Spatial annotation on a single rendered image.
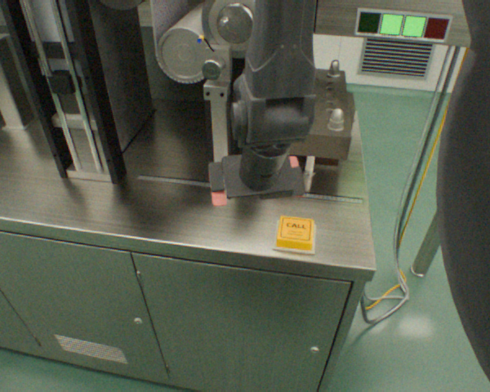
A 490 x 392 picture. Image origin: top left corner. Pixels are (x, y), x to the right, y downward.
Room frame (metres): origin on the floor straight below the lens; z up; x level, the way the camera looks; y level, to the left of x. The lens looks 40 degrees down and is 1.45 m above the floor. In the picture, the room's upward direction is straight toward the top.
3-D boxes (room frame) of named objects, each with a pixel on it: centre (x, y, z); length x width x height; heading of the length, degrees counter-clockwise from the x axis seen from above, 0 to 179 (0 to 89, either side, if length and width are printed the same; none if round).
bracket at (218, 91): (0.76, 0.06, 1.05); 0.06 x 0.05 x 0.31; 170
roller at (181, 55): (0.94, 0.11, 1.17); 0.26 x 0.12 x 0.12; 170
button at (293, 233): (0.53, -0.10, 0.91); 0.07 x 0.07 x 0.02; 80
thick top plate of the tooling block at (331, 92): (0.92, -0.19, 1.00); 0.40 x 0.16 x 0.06; 170
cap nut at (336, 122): (0.75, -0.21, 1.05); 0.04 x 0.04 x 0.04
